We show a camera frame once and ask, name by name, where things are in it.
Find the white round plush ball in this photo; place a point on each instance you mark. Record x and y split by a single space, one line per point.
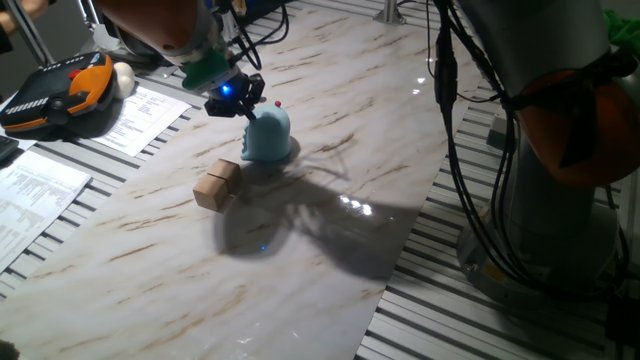
125 77

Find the black round drum device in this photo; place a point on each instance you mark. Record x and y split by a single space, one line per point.
130 42

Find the grey tripod leg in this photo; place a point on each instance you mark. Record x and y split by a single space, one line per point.
89 12
27 30

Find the printed white paper sheet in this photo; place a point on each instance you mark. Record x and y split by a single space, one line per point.
35 200
140 120

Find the light blue piggy bank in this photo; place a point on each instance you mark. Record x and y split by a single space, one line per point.
270 137

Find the aluminium frame post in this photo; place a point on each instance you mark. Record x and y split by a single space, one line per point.
390 12

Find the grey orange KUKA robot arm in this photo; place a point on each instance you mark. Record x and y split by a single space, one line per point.
550 50

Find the black computer keyboard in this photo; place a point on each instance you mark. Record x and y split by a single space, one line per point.
6 147

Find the light wooden block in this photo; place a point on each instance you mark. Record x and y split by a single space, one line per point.
227 172
210 192

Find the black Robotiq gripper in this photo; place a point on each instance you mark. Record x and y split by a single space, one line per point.
232 90

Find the marble pattern board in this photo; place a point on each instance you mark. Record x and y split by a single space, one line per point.
250 310

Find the green cloth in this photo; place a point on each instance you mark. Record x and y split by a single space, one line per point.
625 32

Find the black orange teach pendant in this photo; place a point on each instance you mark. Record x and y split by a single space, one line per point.
55 95

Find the person bare forearm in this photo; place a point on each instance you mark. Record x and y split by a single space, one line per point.
35 6

